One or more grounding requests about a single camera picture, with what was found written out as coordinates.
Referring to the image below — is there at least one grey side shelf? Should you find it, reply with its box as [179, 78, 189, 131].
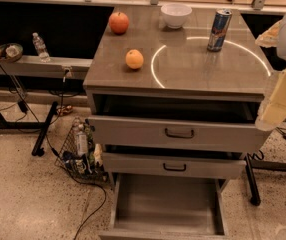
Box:
[0, 55, 92, 80]

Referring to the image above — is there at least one white bowl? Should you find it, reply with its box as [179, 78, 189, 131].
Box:
[161, 4, 192, 29]

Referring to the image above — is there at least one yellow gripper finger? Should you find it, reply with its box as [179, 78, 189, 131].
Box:
[255, 69, 286, 131]
[255, 21, 280, 48]

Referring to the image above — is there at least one orange fruit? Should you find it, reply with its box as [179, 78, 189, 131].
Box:
[125, 49, 144, 69]

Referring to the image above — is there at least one clear water bottle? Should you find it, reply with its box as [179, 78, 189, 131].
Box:
[32, 32, 50, 62]

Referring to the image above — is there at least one black floor cable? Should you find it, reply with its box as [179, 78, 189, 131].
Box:
[0, 52, 108, 240]

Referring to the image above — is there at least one grey drawer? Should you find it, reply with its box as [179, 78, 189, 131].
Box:
[103, 153, 245, 179]
[89, 115, 271, 152]
[99, 174, 228, 240]

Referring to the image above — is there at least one redbull can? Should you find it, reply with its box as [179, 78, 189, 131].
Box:
[207, 8, 232, 52]

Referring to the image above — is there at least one black table leg left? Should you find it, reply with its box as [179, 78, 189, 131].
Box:
[0, 101, 58, 156]

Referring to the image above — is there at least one bottom grey drawer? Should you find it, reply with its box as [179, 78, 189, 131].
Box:
[99, 174, 228, 240]

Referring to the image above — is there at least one wire basket with items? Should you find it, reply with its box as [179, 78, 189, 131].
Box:
[58, 117, 108, 183]

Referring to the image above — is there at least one black table leg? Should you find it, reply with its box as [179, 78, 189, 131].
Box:
[0, 101, 58, 156]
[244, 152, 286, 207]

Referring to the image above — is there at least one black table leg right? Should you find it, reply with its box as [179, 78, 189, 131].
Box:
[244, 152, 286, 207]

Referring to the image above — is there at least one top grey drawer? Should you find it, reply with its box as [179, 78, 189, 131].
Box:
[89, 115, 271, 152]

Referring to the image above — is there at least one middle grey drawer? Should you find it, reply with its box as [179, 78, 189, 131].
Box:
[103, 153, 245, 179]

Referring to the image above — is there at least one small bowl with items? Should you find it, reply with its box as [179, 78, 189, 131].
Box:
[0, 43, 23, 62]

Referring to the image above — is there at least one red apple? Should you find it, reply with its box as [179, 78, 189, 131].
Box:
[108, 12, 129, 35]

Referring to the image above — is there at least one grey drawer cabinet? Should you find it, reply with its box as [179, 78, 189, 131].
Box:
[83, 5, 275, 182]

